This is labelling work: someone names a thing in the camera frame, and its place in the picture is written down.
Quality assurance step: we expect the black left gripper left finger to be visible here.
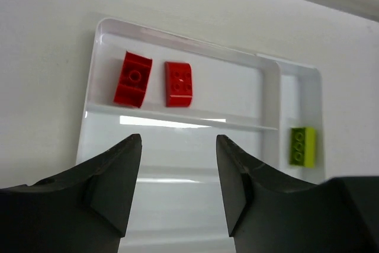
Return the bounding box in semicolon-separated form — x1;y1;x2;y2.
1;134;142;252

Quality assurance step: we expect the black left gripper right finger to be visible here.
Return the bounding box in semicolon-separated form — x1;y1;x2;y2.
216;135;378;252

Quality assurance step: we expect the long green lego brick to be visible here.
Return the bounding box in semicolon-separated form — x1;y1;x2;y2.
289;127;317;168

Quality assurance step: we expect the green lego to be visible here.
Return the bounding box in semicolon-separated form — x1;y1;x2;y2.
113;51;153;108

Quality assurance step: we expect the red curved lego brick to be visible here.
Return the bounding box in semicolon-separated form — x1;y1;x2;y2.
165;62;193;108

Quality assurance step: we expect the white divided sorting tray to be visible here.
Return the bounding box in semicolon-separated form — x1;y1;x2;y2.
76;18;326;252

